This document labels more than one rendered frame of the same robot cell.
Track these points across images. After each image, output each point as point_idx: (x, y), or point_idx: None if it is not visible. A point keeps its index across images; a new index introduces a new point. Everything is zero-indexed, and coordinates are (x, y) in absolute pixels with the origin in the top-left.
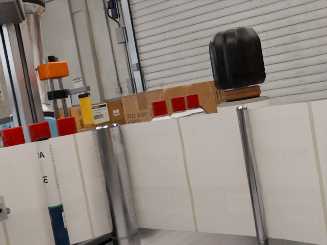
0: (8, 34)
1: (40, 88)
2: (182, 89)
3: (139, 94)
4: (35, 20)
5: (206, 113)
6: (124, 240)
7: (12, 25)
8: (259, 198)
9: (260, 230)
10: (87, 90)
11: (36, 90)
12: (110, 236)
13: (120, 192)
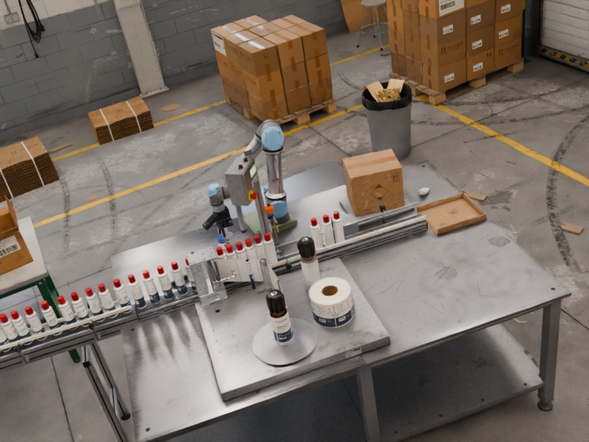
0: None
1: (277, 187)
2: (365, 177)
3: (345, 167)
4: (276, 157)
5: (382, 188)
6: (266, 286)
7: None
8: None
9: None
10: (276, 224)
11: (264, 210)
12: (278, 271)
13: (265, 276)
